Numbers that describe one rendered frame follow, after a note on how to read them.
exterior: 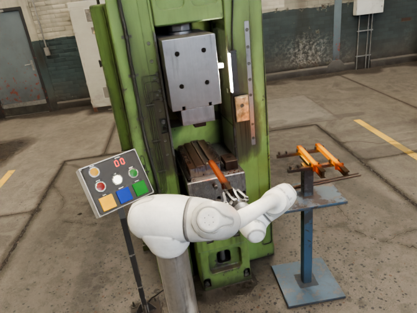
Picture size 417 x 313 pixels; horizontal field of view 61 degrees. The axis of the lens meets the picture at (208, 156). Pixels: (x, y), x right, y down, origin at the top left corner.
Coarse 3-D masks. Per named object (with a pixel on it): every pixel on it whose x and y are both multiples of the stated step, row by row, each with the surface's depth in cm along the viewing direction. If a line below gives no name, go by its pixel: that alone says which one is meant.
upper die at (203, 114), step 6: (198, 108) 208; (204, 108) 209; (210, 108) 210; (180, 114) 212; (186, 114) 208; (192, 114) 209; (198, 114) 210; (204, 114) 211; (210, 114) 212; (180, 120) 218; (186, 120) 210; (192, 120) 211; (198, 120) 211; (204, 120) 212; (210, 120) 213
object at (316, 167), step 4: (300, 148) 224; (300, 152) 222; (304, 152) 218; (304, 156) 216; (308, 156) 212; (308, 160) 210; (312, 160) 207; (312, 164) 204; (316, 164) 203; (320, 164) 201; (316, 168) 200; (320, 168) 195; (316, 172) 200; (320, 172) 195; (324, 172) 192; (320, 176) 195; (324, 176) 194
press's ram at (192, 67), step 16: (192, 32) 212; (208, 32) 201; (160, 48) 200; (176, 48) 192; (192, 48) 195; (208, 48) 197; (160, 64) 217; (176, 64) 196; (192, 64) 198; (208, 64) 200; (176, 80) 199; (192, 80) 201; (208, 80) 204; (176, 96) 203; (192, 96) 205; (208, 96) 207
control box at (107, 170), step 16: (112, 160) 197; (128, 160) 202; (80, 176) 189; (96, 176) 191; (112, 176) 195; (128, 176) 200; (144, 176) 204; (96, 192) 189; (112, 192) 193; (96, 208) 187; (112, 208) 191
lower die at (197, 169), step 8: (184, 144) 259; (192, 144) 254; (200, 144) 253; (192, 152) 244; (208, 152) 240; (184, 160) 238; (192, 160) 233; (200, 160) 231; (216, 160) 228; (192, 168) 223; (200, 168) 224; (208, 168) 226; (192, 176) 225
